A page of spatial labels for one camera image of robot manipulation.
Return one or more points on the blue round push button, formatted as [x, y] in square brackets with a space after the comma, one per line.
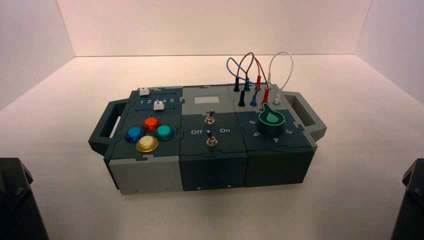
[134, 133]

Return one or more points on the yellow round push button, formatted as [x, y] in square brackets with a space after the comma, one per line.
[147, 143]

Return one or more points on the green black rotary knob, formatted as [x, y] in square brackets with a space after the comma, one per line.
[271, 119]

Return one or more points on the white slider knob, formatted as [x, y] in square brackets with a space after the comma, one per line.
[159, 105]
[143, 91]

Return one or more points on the teal round push button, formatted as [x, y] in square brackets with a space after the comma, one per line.
[164, 132]

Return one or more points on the metal toggle switch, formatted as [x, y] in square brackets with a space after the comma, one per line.
[209, 118]
[210, 139]

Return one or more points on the dark teal grey task box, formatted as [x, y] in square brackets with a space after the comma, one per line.
[212, 172]

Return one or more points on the orange round push button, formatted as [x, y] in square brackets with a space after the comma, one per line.
[151, 123]

